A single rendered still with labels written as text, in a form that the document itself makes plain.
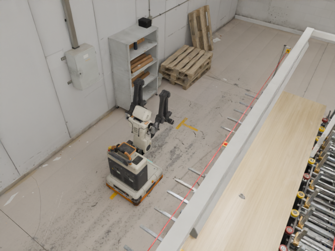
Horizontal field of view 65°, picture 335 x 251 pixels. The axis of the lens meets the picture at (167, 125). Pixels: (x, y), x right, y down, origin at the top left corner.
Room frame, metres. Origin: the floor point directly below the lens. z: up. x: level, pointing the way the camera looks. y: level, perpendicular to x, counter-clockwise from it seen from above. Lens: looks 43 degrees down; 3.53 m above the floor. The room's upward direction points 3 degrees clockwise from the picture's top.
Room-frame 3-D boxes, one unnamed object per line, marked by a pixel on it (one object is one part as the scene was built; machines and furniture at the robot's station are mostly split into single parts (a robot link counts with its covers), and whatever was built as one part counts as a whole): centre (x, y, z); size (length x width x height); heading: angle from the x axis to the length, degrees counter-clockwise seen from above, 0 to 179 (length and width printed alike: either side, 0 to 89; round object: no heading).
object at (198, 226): (1.59, -0.74, 2.34); 2.40 x 0.12 x 0.08; 148
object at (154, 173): (2.40, 0.46, 0.16); 0.67 x 0.64 x 0.25; 147
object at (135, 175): (2.32, 0.51, 0.59); 0.55 x 0.34 x 0.83; 57
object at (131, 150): (2.30, 0.53, 0.87); 0.23 x 0.15 x 0.11; 57
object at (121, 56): (4.51, 0.67, 0.78); 0.90 x 0.45 x 1.55; 148
